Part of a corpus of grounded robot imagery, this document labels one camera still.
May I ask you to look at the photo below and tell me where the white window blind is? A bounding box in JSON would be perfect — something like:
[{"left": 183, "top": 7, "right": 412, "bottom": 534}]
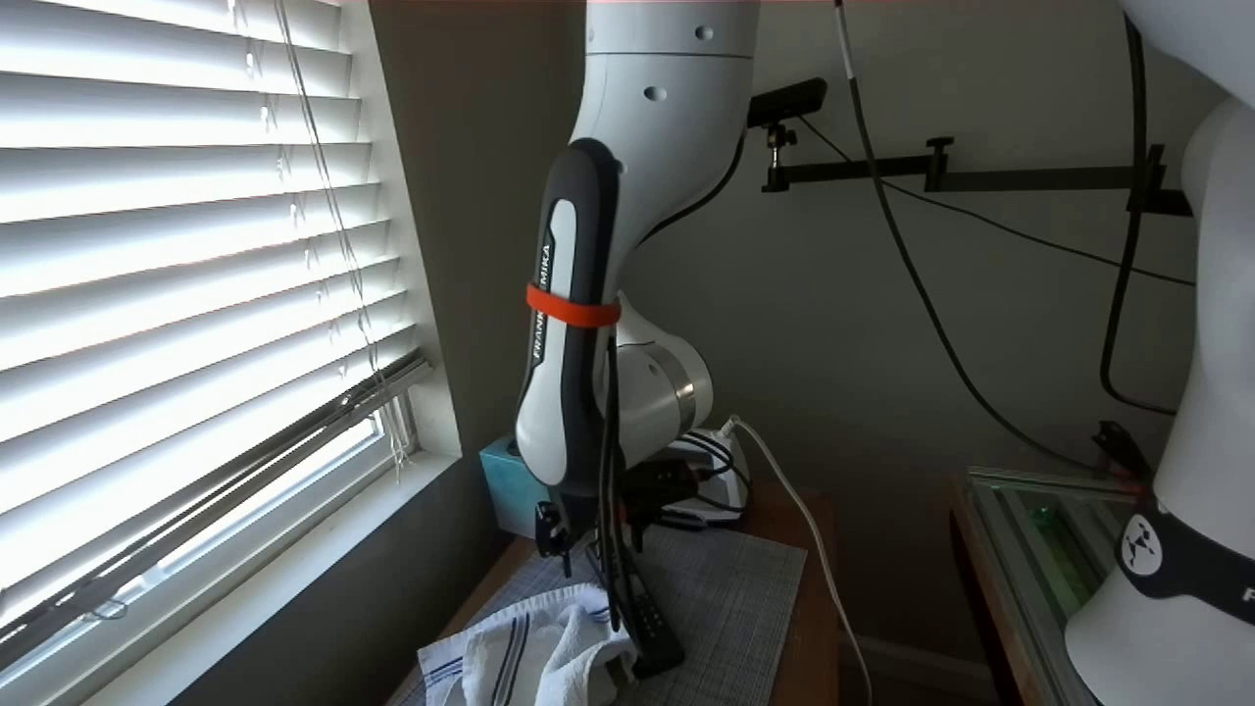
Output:
[{"left": 0, "top": 0, "right": 437, "bottom": 630}]

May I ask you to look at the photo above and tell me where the white iron power cord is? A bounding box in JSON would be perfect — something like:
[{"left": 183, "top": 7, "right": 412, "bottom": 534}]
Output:
[{"left": 730, "top": 411, "right": 879, "bottom": 706}]

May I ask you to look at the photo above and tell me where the white towel with blue stripes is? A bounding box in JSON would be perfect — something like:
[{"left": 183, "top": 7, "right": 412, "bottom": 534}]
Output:
[{"left": 412, "top": 585, "right": 642, "bottom": 706}]

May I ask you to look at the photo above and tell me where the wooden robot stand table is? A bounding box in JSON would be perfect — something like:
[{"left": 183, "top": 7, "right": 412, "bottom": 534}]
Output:
[{"left": 946, "top": 468, "right": 1050, "bottom": 706}]

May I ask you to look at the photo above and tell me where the wooden side table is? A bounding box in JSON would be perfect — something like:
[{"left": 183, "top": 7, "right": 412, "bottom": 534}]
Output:
[{"left": 437, "top": 485, "right": 846, "bottom": 706}]

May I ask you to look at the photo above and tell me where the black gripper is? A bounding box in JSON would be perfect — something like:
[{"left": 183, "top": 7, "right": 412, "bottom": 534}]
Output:
[{"left": 531, "top": 485, "right": 584, "bottom": 585}]

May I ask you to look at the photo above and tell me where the black exterior camera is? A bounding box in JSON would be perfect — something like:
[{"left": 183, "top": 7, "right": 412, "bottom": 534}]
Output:
[{"left": 743, "top": 76, "right": 831, "bottom": 132}]

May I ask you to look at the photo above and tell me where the white window sill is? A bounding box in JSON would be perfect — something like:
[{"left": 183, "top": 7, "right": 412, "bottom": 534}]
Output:
[{"left": 0, "top": 390, "right": 466, "bottom": 706}]

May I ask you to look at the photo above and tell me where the aluminium extrusion base frame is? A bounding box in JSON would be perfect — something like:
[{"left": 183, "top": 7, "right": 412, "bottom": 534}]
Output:
[{"left": 965, "top": 463, "right": 1152, "bottom": 706}]

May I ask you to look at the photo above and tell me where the long black camera cable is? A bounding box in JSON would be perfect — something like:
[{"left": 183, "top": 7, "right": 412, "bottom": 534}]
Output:
[{"left": 829, "top": 0, "right": 1113, "bottom": 483}]

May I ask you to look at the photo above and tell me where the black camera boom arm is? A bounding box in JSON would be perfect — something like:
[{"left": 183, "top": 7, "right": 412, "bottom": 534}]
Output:
[{"left": 761, "top": 121, "right": 1197, "bottom": 220}]

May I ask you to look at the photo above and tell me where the teal tissue box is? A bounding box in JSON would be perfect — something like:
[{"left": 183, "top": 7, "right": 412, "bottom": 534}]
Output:
[{"left": 476, "top": 437, "right": 551, "bottom": 543}]

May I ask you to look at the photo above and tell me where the wide orange strap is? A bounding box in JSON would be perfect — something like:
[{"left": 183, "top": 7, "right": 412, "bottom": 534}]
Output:
[{"left": 523, "top": 283, "right": 623, "bottom": 332}]

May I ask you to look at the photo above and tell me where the white steam iron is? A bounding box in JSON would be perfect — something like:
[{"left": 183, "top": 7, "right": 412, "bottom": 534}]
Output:
[{"left": 650, "top": 411, "right": 757, "bottom": 528}]

